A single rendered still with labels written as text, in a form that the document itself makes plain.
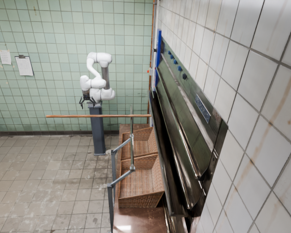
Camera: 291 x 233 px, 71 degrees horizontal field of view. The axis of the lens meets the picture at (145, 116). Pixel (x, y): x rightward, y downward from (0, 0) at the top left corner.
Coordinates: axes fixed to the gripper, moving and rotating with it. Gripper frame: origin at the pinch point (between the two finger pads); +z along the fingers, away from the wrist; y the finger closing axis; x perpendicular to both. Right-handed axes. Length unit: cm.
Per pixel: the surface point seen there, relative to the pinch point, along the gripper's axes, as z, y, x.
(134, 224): 67, -50, 114
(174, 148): -21, -82, 101
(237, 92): -100, -83, 158
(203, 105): -78, -85, 129
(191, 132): -54, -84, 123
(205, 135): -66, -84, 140
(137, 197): 51, -54, 94
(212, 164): -62, -82, 158
